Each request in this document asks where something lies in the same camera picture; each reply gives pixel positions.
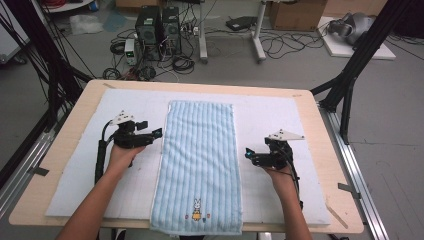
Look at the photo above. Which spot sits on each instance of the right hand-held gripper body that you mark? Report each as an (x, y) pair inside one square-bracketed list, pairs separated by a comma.
[(273, 156)]

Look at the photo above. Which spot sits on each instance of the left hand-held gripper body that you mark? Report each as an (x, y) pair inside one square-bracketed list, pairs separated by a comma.
[(131, 138)]

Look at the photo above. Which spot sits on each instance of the blue striped towel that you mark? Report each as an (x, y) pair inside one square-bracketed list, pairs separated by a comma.
[(196, 160)]

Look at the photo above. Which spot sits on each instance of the person's left hand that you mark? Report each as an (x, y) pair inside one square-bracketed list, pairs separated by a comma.
[(121, 158)]

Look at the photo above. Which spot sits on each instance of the person's right hand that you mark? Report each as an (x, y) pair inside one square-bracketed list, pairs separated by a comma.
[(281, 181)]

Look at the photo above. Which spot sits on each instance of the white grid mat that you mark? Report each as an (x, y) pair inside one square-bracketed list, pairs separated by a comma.
[(266, 110)]

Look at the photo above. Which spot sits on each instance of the white power supply unit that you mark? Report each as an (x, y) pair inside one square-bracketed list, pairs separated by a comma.
[(130, 51)]

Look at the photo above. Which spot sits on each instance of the black tape piece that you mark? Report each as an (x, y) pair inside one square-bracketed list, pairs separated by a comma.
[(348, 189), (40, 171)]

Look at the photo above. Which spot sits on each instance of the wide black computer tower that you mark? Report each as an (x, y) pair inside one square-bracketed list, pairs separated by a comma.
[(148, 30)]

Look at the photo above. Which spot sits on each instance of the narrow black computer tower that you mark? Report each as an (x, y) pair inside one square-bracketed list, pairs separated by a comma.
[(170, 30)]

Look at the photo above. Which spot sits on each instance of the white desk leg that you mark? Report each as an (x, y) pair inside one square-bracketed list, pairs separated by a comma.
[(202, 33), (257, 36)]

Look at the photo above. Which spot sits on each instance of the white floor board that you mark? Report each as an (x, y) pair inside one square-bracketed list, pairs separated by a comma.
[(340, 50)]

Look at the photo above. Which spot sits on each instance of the clear plastic bag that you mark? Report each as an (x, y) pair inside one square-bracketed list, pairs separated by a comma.
[(85, 24)]

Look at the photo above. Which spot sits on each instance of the black flat box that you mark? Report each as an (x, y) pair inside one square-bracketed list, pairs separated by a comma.
[(240, 22)]

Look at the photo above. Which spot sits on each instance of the large cardboard box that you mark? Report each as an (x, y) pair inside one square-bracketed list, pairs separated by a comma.
[(296, 15)]

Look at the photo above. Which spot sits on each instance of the grey headset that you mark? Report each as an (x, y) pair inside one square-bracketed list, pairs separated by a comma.
[(353, 26)]

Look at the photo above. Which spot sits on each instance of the aluminium rail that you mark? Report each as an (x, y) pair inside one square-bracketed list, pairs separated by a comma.
[(353, 173), (23, 170)]

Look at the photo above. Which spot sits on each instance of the black metal frame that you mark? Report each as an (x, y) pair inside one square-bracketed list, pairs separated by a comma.
[(56, 76), (353, 63)]

